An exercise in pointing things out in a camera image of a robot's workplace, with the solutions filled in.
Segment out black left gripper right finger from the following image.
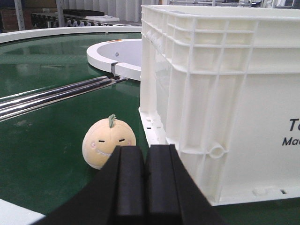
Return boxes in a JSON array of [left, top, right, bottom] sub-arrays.
[[146, 144, 226, 225]]

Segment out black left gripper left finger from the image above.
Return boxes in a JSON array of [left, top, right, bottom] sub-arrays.
[[37, 146, 145, 225]]

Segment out cream round plush toy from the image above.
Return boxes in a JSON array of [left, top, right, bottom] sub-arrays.
[[82, 114, 136, 170]]

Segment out white plastic tote box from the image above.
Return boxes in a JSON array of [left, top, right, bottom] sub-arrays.
[[139, 5, 300, 205]]

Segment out white round centre hub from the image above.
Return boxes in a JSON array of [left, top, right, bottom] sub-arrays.
[[86, 39, 142, 81]]

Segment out dark shelving in background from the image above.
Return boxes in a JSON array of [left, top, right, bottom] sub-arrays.
[[0, 0, 142, 33]]

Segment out chrome guide rail bars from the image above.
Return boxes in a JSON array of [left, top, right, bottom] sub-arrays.
[[0, 76, 125, 121]]

